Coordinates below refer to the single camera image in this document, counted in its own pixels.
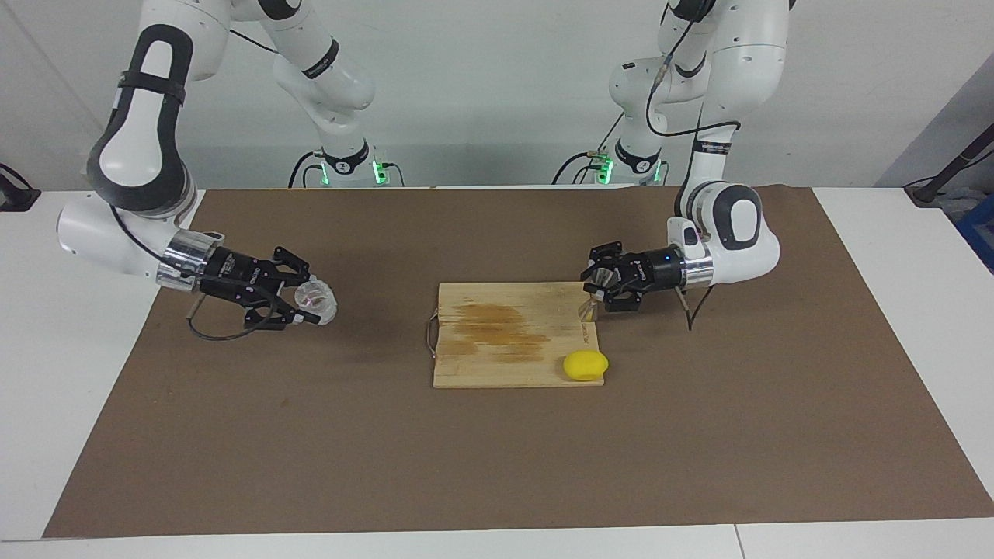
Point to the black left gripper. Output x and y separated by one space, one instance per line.
656 272

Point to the yellow lemon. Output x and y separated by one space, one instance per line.
584 366

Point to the blue storage box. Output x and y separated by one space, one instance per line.
980 233

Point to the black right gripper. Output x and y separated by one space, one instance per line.
237 278

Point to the brown table mat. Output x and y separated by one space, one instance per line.
497 466

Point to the steel double jigger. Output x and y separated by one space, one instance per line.
589 310

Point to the black desk clamp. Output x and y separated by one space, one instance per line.
15 198

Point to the wooden cutting board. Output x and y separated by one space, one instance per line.
497 365

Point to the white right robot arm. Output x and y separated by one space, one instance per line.
140 140

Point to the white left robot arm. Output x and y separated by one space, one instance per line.
745 225

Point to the black stand pole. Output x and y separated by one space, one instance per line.
928 190

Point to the clear plastic cup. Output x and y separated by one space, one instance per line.
322 299

